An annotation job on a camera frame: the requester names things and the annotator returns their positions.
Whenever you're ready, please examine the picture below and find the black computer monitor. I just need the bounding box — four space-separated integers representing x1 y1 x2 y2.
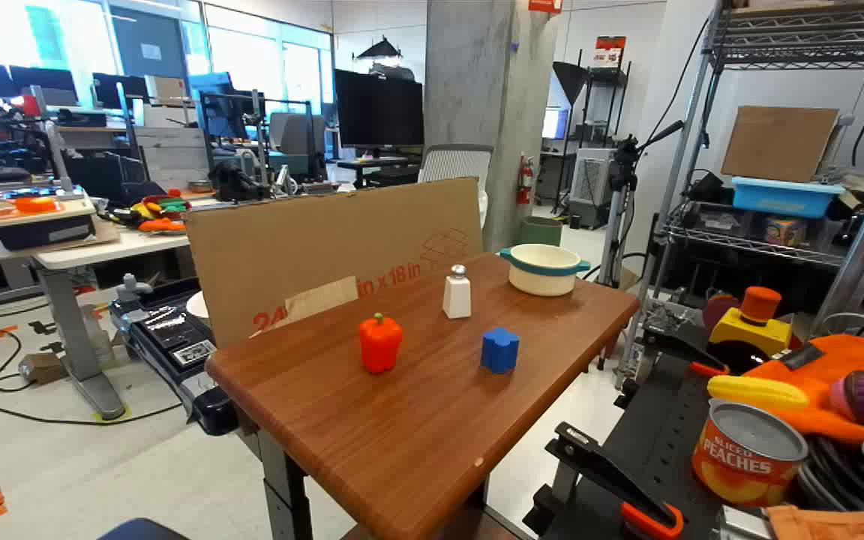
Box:
332 69 423 146

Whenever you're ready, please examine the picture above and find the black orange clamp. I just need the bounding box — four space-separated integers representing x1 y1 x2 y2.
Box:
547 423 688 540

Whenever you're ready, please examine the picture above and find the white standing desk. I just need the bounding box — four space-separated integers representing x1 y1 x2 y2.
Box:
0 224 190 421

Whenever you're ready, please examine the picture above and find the white bowl teal rim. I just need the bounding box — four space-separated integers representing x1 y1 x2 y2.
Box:
500 243 589 296

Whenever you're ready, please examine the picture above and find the yellow toy corn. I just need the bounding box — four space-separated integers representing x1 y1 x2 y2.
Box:
709 374 810 407

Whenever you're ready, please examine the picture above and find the brown cardboard sheet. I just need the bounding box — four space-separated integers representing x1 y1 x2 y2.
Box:
186 176 482 344

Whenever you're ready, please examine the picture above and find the orange plastic toy body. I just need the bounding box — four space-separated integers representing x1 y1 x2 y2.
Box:
749 334 864 447

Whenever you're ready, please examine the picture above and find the wooden table top desk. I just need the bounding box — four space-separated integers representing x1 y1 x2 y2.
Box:
211 254 639 540

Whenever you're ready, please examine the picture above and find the yellow box orange button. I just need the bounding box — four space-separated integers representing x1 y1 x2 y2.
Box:
709 284 793 357

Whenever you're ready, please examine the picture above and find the peaches tin can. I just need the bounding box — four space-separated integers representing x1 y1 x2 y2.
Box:
691 398 806 507

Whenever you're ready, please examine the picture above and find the red fire extinguisher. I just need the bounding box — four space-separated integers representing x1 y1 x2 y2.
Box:
516 154 535 210

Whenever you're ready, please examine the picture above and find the orange toy bell pepper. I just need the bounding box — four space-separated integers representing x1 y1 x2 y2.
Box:
356 312 406 374

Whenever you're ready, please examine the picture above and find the blue plastic bin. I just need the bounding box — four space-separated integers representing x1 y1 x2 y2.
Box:
733 176 841 220

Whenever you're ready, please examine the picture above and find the white plastic bottle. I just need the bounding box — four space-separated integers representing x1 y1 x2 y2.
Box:
440 265 472 321

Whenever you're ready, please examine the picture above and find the blue cube block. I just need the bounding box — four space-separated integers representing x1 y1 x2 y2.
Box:
480 328 518 374

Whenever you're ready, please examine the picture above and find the metal wire shelf rack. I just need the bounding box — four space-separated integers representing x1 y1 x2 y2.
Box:
648 0 864 315

